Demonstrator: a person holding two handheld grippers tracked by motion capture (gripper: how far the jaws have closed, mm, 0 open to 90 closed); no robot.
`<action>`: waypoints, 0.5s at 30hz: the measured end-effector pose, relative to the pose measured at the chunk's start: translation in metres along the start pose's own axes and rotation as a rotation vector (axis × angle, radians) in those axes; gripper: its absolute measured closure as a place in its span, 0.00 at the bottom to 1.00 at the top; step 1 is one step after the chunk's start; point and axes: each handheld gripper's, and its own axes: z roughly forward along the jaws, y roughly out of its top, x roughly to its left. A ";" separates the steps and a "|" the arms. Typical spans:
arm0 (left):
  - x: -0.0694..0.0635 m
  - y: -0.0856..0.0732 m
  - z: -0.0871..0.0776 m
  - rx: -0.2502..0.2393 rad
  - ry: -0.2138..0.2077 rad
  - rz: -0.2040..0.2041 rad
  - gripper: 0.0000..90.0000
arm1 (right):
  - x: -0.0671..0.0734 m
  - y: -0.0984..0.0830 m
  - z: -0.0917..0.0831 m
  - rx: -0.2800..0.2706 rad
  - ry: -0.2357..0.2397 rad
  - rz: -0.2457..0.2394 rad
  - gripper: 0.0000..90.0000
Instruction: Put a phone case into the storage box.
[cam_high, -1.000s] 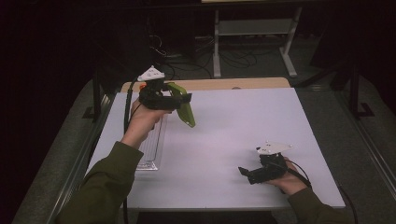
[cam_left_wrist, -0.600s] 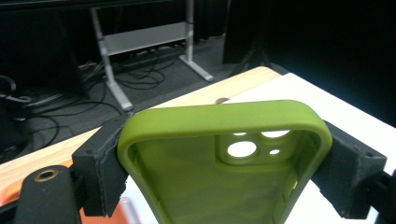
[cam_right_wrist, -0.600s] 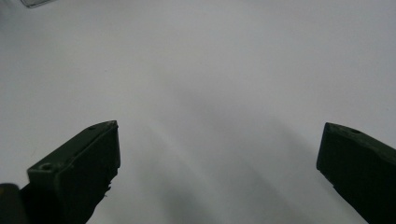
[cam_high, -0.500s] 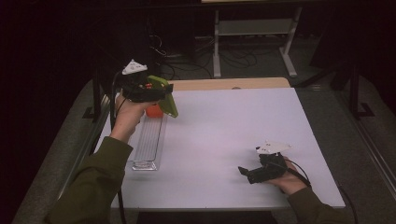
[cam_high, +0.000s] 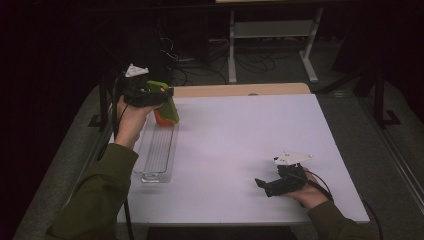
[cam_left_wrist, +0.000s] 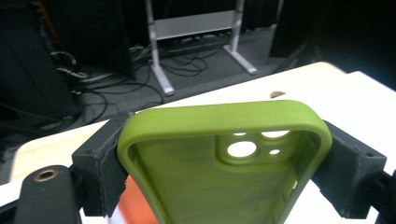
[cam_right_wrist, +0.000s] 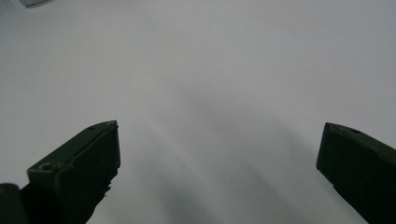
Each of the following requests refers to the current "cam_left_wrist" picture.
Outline orange phone case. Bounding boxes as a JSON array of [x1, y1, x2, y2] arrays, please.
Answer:
[[116, 175, 163, 224]]

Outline white metal desk frame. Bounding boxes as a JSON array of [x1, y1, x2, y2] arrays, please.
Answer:
[[145, 0, 260, 97]]

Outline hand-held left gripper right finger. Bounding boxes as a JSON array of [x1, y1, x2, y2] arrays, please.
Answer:
[[311, 120, 388, 219]]

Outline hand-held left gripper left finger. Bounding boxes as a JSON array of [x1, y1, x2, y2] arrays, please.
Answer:
[[71, 111, 135, 218]]

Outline black floor cables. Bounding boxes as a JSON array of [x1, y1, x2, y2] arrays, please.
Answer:
[[74, 40, 225, 125]]

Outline green phone case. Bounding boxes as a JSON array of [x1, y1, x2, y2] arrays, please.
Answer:
[[116, 100, 333, 224]]

